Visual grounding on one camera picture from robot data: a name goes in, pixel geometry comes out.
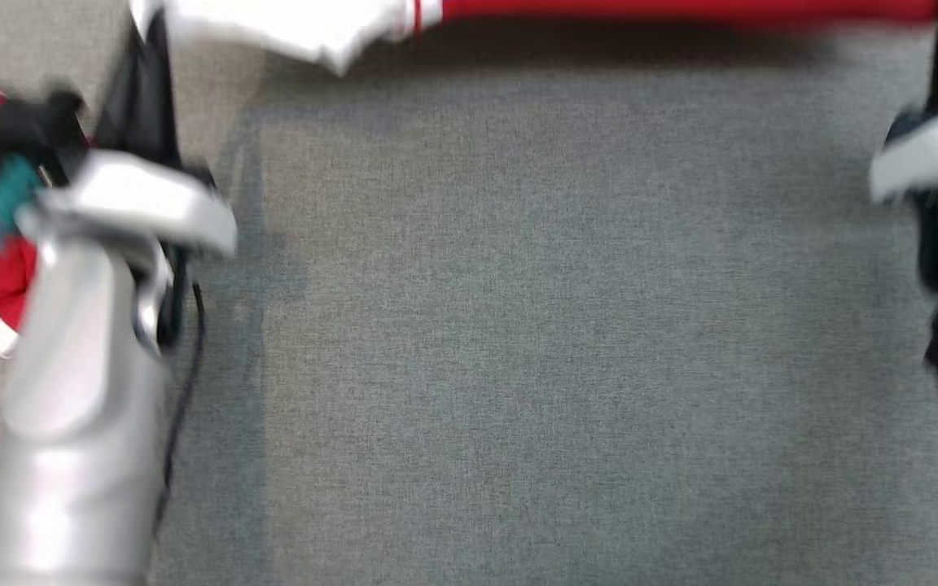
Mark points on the red garment striped white collar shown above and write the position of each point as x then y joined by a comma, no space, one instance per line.
599,8

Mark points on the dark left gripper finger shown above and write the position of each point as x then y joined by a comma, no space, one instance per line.
131,106
161,106

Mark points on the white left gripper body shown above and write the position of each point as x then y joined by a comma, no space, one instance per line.
143,199

